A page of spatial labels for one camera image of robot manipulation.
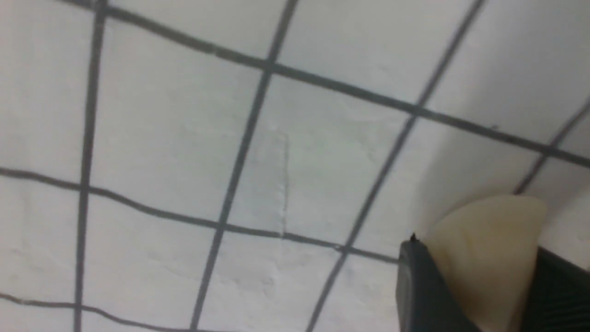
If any white dumpling bottom edge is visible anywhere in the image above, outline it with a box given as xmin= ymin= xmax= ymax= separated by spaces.
xmin=422 ymin=195 xmax=547 ymax=332

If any white black-grid tablecloth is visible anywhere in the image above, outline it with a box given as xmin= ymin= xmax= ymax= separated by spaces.
xmin=1 ymin=0 xmax=589 ymax=332

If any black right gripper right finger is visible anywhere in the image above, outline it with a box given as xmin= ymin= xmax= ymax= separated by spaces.
xmin=521 ymin=247 xmax=590 ymax=332

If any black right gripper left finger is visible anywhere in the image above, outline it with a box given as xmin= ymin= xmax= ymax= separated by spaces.
xmin=397 ymin=235 xmax=479 ymax=332

